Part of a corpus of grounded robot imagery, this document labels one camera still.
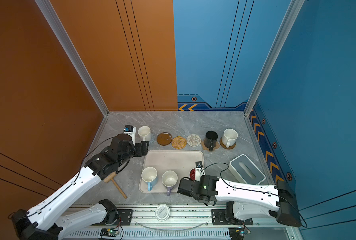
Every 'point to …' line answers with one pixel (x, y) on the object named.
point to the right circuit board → (236, 233)
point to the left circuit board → (110, 232)
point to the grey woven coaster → (152, 138)
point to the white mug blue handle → (149, 175)
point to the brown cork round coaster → (224, 146)
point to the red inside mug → (192, 174)
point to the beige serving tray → (180, 161)
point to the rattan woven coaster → (179, 142)
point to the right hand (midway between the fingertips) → (196, 188)
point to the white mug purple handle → (169, 179)
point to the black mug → (210, 139)
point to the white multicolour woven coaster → (193, 140)
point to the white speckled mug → (229, 137)
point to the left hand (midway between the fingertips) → (143, 141)
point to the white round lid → (162, 212)
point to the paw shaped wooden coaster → (207, 149)
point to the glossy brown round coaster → (164, 138)
